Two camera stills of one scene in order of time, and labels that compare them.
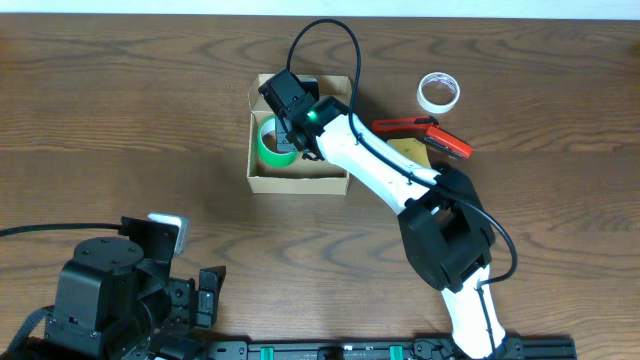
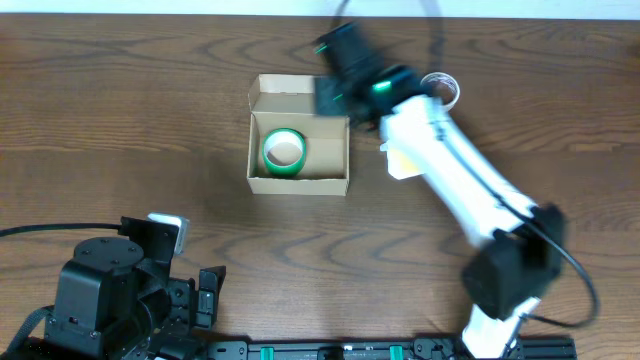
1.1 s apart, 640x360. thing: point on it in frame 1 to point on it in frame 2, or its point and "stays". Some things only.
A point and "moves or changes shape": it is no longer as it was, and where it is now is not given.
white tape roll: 438,92 stays
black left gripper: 204,301 stays
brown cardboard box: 305,176 stays
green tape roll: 276,160 moves or changes shape
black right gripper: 285,138 to 331,97
